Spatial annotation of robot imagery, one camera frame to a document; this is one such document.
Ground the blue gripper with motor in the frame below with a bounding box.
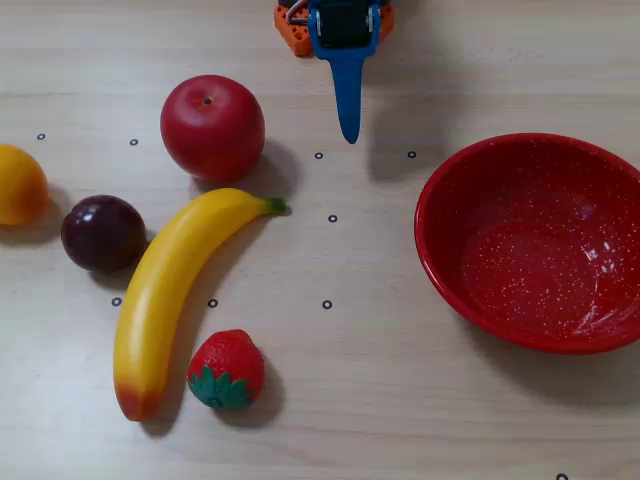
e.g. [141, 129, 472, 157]
[306, 0, 385, 146]

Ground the yellow orange toy peach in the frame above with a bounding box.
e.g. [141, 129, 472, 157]
[0, 143, 50, 227]

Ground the red speckled enamel bowl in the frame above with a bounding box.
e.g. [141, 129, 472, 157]
[414, 132, 640, 356]

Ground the red toy apple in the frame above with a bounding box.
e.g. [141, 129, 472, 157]
[159, 74, 267, 183]

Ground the yellow toy banana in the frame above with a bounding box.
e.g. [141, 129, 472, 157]
[112, 187, 289, 422]

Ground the dark purple toy plum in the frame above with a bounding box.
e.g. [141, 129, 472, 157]
[60, 194, 148, 274]

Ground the red toy strawberry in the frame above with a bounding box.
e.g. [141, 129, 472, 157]
[186, 328, 266, 412]

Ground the white servo cable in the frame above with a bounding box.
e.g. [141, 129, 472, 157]
[287, 0, 312, 26]

